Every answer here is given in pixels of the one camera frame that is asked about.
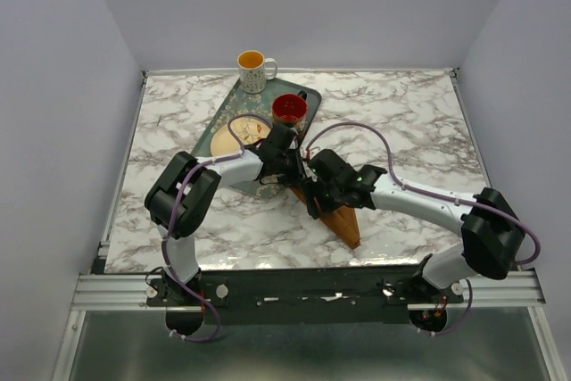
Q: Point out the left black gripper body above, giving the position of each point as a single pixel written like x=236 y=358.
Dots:
x=289 y=169

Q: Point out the brown cloth napkin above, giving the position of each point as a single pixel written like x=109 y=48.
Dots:
x=342 y=221

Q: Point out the white mug yellow inside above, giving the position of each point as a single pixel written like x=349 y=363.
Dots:
x=255 y=70

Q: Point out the green floral tray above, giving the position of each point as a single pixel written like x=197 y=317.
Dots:
x=238 y=102

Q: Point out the aluminium frame rail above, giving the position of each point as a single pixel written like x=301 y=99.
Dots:
x=128 y=292

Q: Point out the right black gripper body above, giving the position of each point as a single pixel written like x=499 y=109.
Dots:
x=329 y=194

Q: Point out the peach floral plate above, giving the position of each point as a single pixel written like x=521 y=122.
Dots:
x=245 y=131

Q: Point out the red black mug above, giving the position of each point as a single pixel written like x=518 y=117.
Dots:
x=290 y=110

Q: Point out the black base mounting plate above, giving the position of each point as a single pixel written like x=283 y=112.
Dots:
x=303 y=296

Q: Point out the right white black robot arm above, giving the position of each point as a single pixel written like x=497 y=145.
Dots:
x=485 y=224

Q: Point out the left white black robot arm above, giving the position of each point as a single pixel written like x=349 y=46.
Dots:
x=181 y=197

